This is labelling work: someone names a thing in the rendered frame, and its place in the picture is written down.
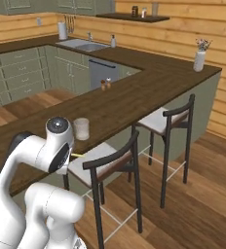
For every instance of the steel sink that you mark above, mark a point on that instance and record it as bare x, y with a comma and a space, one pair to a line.
85, 45

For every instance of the white soap dispenser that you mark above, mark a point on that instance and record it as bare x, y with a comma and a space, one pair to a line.
113, 42

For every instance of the yellow straw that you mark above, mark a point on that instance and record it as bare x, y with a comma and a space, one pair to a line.
78, 156

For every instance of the brown pepper shaker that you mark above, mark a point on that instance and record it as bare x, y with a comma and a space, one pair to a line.
103, 86

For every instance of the tall clear glass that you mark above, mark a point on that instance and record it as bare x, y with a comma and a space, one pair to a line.
155, 9

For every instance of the white wall socket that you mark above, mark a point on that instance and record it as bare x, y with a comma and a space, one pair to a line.
39, 21

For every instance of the green lower cupboards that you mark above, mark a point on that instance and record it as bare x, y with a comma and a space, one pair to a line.
24, 74

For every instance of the green upper cupboards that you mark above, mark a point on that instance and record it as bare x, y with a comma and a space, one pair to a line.
53, 6

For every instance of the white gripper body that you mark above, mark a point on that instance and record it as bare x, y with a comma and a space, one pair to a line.
64, 169

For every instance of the white paper towel roll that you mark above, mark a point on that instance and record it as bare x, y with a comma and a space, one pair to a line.
62, 30

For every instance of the dark brown jar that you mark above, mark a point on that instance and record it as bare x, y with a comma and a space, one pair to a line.
135, 11

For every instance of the green cupboards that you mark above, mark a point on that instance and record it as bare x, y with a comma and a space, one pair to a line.
24, 74
53, 6

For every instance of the white vase with flowers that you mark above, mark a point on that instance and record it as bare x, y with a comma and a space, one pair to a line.
199, 60

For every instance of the white-topped salt shaker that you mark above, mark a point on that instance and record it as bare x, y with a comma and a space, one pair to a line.
108, 83

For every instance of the glass cup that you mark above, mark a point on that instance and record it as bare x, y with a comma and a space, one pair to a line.
82, 129

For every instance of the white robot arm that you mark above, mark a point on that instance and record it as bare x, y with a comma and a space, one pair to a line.
7, 181

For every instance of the black stool with white seat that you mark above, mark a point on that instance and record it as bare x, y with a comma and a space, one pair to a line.
95, 162
157, 121

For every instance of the hanging kitchen tools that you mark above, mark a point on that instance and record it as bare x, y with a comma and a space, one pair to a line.
70, 23

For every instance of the dark wooden wall shelf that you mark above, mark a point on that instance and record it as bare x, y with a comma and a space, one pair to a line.
134, 17

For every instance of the steel tap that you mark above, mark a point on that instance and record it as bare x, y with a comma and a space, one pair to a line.
90, 36

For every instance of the small white jar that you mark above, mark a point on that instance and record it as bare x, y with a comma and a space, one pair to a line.
144, 13

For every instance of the steel dishwasher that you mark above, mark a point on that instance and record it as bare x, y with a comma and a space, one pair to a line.
100, 73

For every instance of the green counter cabinet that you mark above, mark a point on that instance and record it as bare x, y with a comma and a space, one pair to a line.
202, 107

